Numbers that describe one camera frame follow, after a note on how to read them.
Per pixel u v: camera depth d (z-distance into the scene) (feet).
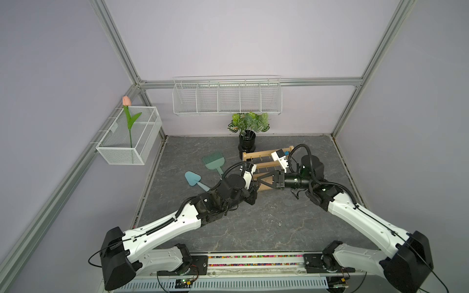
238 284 5.17
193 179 3.28
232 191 1.67
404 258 1.25
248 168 1.96
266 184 2.17
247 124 3.07
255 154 2.54
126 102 2.59
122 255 1.28
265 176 2.16
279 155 2.15
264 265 2.47
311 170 1.78
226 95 3.21
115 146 2.27
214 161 3.54
